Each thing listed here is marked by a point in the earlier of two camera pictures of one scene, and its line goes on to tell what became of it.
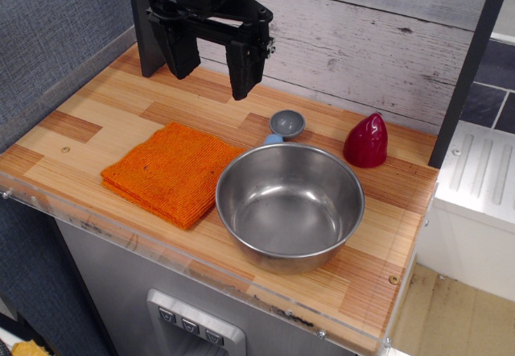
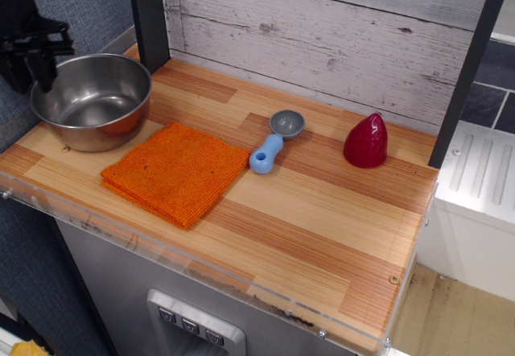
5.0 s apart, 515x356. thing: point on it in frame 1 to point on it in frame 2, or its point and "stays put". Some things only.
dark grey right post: x=471 y=67 stays put
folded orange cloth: x=176 y=172 stays put
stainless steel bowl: x=290 y=208 to x=99 y=101
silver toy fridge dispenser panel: x=175 y=328 stays put
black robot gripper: x=216 y=5 to x=28 y=42
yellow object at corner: x=29 y=348 stays put
